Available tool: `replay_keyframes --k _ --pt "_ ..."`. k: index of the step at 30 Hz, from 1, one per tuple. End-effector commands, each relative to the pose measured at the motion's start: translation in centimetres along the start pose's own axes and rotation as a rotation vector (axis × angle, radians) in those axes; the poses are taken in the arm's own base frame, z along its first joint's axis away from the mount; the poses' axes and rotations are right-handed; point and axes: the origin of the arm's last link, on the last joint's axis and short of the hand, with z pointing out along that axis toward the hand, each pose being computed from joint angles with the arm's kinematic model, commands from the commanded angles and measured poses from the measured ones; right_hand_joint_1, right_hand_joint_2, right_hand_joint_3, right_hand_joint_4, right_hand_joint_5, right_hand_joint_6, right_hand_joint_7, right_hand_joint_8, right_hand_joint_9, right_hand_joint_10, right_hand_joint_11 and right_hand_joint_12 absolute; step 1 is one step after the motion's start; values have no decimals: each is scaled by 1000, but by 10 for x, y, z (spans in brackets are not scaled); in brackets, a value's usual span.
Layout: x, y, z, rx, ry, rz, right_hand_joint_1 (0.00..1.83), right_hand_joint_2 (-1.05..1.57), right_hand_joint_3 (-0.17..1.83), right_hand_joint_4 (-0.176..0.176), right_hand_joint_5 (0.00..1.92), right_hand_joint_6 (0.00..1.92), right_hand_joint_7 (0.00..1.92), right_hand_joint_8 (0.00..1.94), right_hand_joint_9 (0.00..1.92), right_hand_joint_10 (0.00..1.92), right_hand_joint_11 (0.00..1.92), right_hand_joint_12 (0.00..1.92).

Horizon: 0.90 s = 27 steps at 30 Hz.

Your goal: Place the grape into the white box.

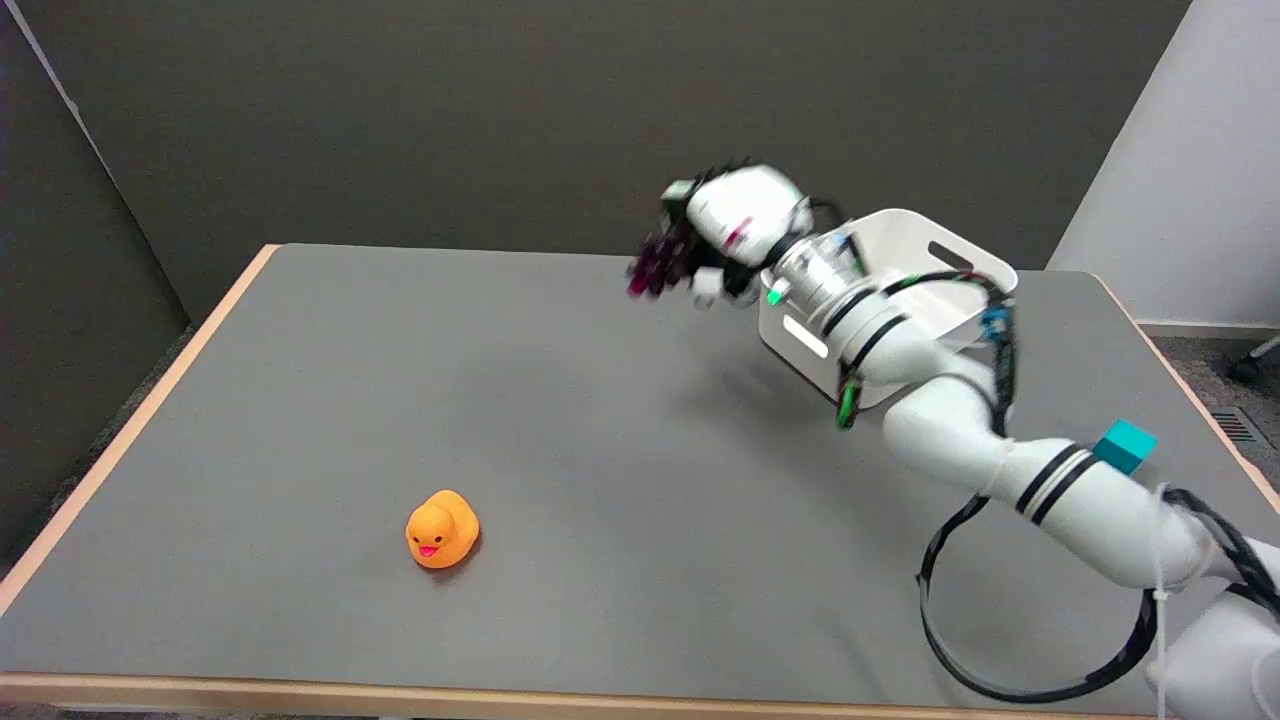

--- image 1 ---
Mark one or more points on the orange rubber duck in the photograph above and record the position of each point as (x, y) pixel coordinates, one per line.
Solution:
(441, 530)

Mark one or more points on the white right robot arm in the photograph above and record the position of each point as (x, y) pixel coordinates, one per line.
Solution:
(1000, 440)

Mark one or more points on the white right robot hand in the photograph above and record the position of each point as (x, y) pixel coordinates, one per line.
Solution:
(738, 225)

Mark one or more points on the teal cube block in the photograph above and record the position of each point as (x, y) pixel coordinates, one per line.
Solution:
(1125, 446)

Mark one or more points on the floor vent grille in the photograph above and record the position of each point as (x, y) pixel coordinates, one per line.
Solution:
(1240, 427)

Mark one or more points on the black chair base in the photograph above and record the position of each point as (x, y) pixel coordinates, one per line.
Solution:
(1255, 362)

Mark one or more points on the white plastic box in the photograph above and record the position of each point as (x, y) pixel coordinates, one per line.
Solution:
(910, 255)

